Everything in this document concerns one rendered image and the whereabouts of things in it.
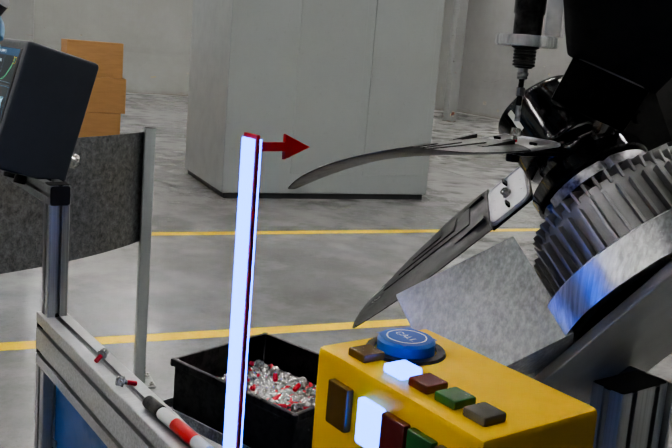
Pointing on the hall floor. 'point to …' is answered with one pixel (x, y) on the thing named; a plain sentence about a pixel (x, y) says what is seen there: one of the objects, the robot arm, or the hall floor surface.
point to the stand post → (628, 410)
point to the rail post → (43, 409)
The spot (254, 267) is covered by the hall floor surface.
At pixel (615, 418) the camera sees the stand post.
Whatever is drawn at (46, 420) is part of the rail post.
